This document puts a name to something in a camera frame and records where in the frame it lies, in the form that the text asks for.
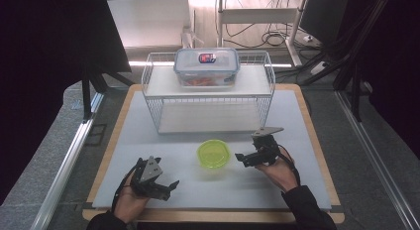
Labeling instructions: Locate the green plastic bowl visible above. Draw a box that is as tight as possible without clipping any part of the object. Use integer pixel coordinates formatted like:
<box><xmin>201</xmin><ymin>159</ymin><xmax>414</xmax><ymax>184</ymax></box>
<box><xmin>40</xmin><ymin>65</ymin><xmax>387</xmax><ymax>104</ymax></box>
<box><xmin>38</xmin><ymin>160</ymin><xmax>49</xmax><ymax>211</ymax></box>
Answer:
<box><xmin>196</xmin><ymin>139</ymin><xmax>231</xmax><ymax>170</ymax></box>

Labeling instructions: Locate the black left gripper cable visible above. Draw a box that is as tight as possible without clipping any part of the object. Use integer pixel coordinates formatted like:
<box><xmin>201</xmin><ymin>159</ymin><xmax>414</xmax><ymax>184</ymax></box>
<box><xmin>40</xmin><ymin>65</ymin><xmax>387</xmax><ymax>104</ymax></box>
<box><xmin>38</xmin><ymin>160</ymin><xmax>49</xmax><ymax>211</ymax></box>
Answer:
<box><xmin>111</xmin><ymin>170</ymin><xmax>137</xmax><ymax>214</ymax></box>

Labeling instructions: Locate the white wire shelf rack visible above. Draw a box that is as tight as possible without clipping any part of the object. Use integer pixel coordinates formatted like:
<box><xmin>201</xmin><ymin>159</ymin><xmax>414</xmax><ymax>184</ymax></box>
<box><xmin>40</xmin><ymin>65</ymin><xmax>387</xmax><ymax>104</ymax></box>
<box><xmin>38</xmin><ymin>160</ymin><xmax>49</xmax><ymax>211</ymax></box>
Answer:
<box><xmin>141</xmin><ymin>51</ymin><xmax>276</xmax><ymax>135</ymax></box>

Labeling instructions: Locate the white table mat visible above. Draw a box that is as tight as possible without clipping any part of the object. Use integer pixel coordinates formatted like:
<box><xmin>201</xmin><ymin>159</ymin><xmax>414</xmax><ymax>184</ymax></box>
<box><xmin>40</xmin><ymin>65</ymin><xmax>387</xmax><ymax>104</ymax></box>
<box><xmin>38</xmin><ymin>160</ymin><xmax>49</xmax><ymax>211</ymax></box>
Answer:
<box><xmin>92</xmin><ymin>89</ymin><xmax>333</xmax><ymax>211</ymax></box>

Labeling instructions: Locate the person's left hand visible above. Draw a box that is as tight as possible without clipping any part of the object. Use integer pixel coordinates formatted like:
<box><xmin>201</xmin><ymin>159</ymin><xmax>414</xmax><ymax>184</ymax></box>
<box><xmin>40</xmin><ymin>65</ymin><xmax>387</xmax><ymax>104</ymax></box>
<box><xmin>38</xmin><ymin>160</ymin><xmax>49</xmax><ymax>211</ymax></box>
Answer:
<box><xmin>113</xmin><ymin>183</ymin><xmax>152</xmax><ymax>224</ymax></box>

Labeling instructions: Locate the bundle of black cables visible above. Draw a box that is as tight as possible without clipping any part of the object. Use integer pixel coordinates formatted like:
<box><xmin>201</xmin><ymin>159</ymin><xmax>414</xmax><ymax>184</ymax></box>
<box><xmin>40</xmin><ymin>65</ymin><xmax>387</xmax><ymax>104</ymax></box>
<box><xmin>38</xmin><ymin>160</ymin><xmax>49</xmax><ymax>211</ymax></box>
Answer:
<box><xmin>224</xmin><ymin>23</ymin><xmax>300</xmax><ymax>50</ymax></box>

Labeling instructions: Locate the aluminium rail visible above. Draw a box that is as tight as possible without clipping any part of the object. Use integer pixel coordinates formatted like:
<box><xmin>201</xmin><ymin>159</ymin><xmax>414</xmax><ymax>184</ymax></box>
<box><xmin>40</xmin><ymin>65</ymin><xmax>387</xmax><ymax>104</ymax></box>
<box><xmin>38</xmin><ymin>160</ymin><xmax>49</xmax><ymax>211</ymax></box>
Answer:
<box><xmin>335</xmin><ymin>90</ymin><xmax>420</xmax><ymax>230</ymax></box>
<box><xmin>31</xmin><ymin>92</ymin><xmax>105</xmax><ymax>230</ymax></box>

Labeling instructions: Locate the black metal stand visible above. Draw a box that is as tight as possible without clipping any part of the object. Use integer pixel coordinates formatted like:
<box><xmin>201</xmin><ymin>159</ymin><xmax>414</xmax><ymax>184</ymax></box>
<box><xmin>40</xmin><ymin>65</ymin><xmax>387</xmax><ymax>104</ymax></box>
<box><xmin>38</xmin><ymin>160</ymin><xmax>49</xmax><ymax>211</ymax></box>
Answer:
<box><xmin>80</xmin><ymin>62</ymin><xmax>135</xmax><ymax>122</ymax></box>
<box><xmin>332</xmin><ymin>0</ymin><xmax>394</xmax><ymax>123</ymax></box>

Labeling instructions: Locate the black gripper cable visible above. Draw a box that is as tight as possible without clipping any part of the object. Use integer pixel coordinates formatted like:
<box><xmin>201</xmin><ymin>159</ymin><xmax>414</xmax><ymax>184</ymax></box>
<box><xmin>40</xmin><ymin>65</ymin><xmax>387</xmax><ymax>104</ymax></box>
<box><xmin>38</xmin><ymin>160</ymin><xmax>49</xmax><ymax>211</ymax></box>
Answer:
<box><xmin>111</xmin><ymin>170</ymin><xmax>137</xmax><ymax>214</ymax></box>
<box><xmin>276</xmin><ymin>144</ymin><xmax>302</xmax><ymax>187</ymax></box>

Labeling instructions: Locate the white power strip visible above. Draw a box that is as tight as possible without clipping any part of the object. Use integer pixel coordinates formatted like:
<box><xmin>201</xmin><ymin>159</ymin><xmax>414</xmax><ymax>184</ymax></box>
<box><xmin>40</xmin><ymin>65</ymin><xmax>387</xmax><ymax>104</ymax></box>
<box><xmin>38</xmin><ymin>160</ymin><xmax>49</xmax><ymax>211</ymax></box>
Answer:
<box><xmin>310</xmin><ymin>60</ymin><xmax>330</xmax><ymax>76</ymax></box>

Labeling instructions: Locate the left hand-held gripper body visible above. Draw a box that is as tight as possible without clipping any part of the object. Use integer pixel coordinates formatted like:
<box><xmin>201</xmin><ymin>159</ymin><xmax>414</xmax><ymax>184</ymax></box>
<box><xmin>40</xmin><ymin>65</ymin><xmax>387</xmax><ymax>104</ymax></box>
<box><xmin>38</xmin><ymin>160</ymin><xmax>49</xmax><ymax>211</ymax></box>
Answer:
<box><xmin>130</xmin><ymin>156</ymin><xmax>172</xmax><ymax>202</ymax></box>

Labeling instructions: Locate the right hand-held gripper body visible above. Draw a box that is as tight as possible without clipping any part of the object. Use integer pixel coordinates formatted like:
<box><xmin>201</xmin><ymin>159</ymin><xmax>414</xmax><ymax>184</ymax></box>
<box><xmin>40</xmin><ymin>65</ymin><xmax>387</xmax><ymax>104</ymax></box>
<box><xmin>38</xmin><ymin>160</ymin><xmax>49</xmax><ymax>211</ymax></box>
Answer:
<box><xmin>244</xmin><ymin>126</ymin><xmax>285</xmax><ymax>169</ymax></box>

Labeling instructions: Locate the person's right hand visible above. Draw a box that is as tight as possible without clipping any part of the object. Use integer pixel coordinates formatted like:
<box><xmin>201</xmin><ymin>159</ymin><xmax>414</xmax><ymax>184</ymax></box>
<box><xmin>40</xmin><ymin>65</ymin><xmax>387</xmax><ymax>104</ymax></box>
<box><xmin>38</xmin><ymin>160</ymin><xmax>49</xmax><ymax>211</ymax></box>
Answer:
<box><xmin>256</xmin><ymin>146</ymin><xmax>300</xmax><ymax>193</ymax></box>

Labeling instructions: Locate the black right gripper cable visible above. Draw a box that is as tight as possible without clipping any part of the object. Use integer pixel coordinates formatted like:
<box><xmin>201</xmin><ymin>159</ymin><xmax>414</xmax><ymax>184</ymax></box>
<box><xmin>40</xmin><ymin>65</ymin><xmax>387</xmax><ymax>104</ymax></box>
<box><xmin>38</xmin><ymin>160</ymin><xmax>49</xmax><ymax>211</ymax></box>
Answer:
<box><xmin>276</xmin><ymin>144</ymin><xmax>302</xmax><ymax>187</ymax></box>

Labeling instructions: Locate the clear plastic food container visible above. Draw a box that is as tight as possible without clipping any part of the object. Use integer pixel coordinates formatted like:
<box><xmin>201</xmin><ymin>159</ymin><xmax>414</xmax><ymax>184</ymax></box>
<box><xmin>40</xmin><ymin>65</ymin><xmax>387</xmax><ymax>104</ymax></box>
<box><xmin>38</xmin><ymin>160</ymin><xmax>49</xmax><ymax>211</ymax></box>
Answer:
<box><xmin>172</xmin><ymin>47</ymin><xmax>241</xmax><ymax>89</ymax></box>

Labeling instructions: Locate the white desk frame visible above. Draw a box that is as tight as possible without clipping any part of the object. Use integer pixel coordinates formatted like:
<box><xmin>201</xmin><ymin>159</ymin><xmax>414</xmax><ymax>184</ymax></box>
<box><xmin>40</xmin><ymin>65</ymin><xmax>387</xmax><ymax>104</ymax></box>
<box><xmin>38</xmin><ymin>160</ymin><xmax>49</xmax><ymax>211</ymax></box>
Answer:
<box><xmin>216</xmin><ymin>0</ymin><xmax>310</xmax><ymax>67</ymax></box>

